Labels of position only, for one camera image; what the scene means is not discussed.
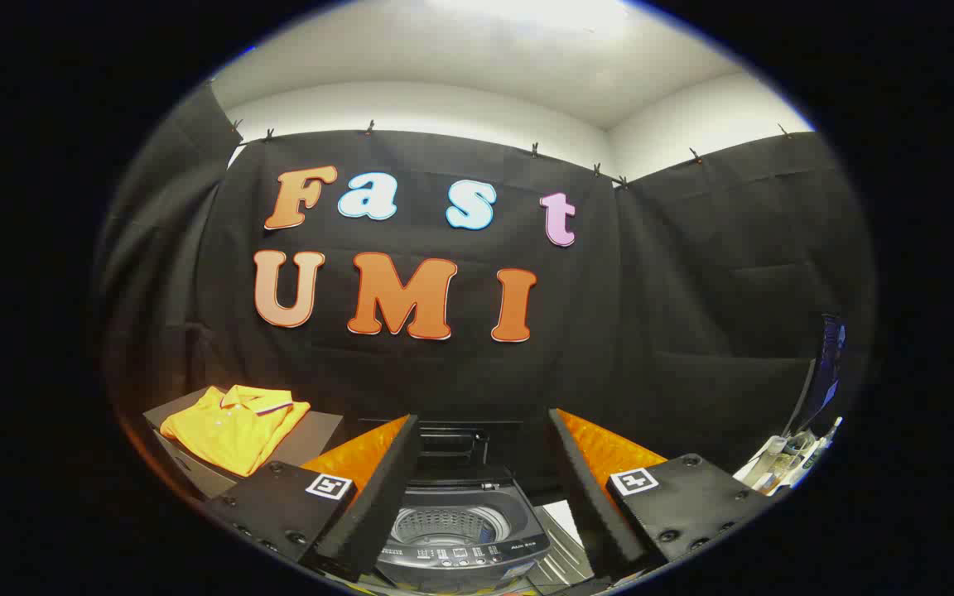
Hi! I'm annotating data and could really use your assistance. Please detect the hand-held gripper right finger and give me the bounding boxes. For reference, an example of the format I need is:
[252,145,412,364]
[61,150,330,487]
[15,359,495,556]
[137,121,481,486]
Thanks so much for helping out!
[548,408,776,580]

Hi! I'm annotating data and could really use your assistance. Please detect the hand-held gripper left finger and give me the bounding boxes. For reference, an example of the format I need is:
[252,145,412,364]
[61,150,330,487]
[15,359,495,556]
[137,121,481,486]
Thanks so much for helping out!
[204,414,422,583]

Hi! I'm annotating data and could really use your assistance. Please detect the dark washing machine lid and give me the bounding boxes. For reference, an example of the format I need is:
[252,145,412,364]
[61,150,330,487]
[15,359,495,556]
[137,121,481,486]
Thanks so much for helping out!
[357,418,525,489]

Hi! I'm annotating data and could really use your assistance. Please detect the dark grey washing machine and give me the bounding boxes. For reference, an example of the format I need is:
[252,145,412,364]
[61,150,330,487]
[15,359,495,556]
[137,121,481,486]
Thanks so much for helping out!
[373,478,552,593]

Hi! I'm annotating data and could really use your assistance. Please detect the orange polo shirt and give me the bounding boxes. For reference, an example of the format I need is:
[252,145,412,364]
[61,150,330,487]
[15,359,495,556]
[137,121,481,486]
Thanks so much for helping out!
[160,385,312,478]

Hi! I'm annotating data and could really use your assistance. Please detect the white cluttered equipment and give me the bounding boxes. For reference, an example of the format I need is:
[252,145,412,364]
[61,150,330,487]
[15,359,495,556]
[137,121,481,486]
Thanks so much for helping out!
[732,416,844,496]

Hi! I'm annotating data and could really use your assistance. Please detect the dark blue screen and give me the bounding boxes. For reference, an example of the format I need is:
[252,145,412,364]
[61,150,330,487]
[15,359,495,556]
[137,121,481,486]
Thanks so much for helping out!
[798,313,848,433]

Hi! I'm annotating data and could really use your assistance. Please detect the row of black clips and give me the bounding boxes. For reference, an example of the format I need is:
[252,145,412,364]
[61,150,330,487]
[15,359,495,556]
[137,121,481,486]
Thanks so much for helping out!
[229,118,793,190]

